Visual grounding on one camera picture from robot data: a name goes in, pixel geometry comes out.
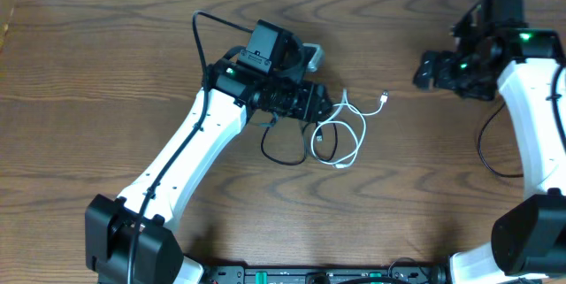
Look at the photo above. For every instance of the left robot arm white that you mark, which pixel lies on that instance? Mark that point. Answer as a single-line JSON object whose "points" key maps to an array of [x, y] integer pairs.
{"points": [[131, 239]]}

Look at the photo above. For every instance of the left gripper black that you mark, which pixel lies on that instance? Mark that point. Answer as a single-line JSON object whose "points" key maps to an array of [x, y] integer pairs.
{"points": [[319, 104]]}

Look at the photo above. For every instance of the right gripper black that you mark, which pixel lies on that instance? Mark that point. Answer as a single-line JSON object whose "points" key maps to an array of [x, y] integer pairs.
{"points": [[444, 60]]}

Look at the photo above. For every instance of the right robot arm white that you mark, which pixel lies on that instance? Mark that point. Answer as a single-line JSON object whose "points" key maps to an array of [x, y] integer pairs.
{"points": [[528, 242]]}

